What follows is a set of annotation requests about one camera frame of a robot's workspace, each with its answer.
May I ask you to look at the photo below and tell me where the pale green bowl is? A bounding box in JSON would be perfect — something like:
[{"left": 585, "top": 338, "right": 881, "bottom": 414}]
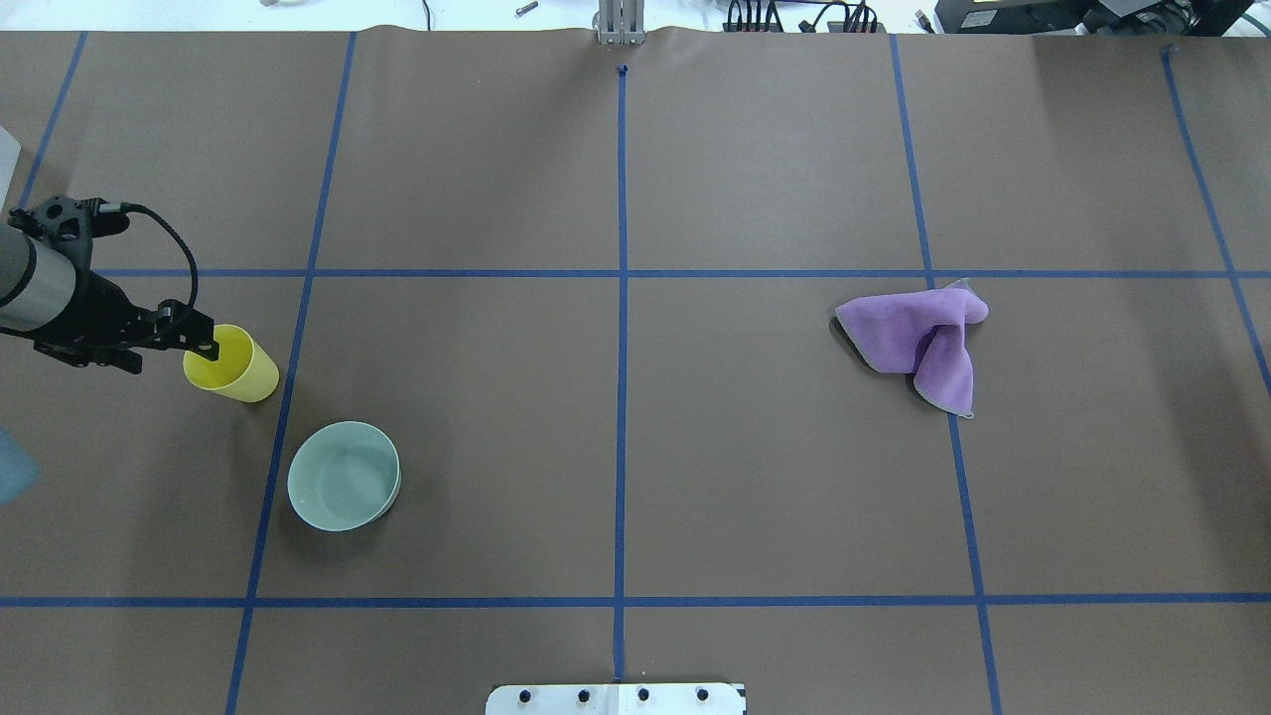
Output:
[{"left": 286, "top": 422, "right": 400, "bottom": 533}]

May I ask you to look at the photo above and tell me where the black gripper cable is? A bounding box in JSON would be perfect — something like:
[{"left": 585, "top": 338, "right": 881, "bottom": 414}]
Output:
[{"left": 99, "top": 202, "right": 201, "bottom": 309}]

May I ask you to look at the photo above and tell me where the purple cloth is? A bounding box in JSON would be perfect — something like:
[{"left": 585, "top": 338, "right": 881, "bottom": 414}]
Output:
[{"left": 834, "top": 279, "right": 990, "bottom": 418}]

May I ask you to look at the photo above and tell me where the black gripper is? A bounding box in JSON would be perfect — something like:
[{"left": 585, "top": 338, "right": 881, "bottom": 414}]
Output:
[{"left": 33, "top": 271, "right": 219, "bottom": 373}]

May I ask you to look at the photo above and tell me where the black power strip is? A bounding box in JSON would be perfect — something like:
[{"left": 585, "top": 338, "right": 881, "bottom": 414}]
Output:
[{"left": 718, "top": 1, "right": 886, "bottom": 36}]

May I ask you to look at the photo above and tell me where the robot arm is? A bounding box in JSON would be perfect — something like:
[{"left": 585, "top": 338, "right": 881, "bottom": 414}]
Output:
[{"left": 1, "top": 227, "right": 219, "bottom": 373}]

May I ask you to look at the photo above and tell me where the clear plastic storage box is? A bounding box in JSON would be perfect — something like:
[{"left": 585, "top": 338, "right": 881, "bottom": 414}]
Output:
[{"left": 0, "top": 127, "right": 23, "bottom": 210}]

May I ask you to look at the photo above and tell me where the aluminium frame post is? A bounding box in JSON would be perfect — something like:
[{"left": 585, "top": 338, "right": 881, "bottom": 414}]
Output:
[{"left": 592, "top": 0, "right": 647, "bottom": 47}]

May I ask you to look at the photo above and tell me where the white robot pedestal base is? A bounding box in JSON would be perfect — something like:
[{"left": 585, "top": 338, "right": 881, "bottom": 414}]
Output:
[{"left": 486, "top": 682, "right": 749, "bottom": 714}]

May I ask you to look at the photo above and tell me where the yellow plastic cup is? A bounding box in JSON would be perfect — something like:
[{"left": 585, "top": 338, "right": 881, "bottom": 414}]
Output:
[{"left": 182, "top": 323, "right": 280, "bottom": 403}]

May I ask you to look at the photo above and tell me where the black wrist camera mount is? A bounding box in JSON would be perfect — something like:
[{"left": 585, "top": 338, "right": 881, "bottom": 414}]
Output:
[{"left": 6, "top": 196, "right": 130, "bottom": 271}]

